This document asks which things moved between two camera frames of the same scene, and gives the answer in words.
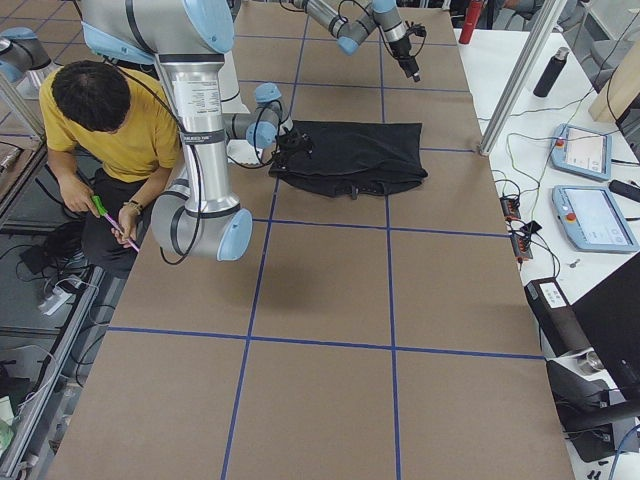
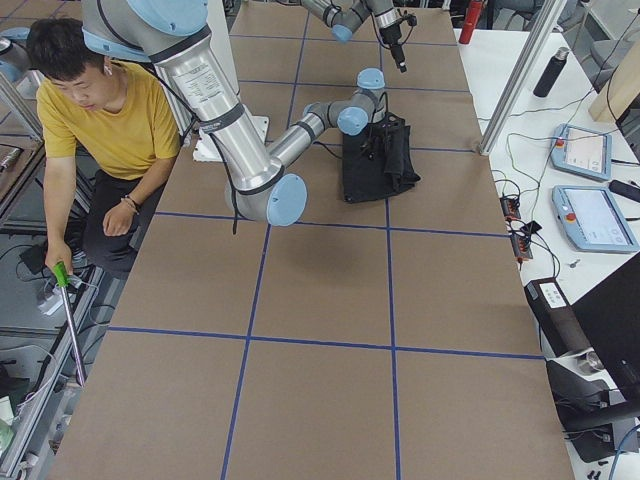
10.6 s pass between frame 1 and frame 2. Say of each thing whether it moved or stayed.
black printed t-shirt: moved
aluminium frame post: stayed
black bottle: stayed
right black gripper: moved
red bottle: stayed
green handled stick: moved
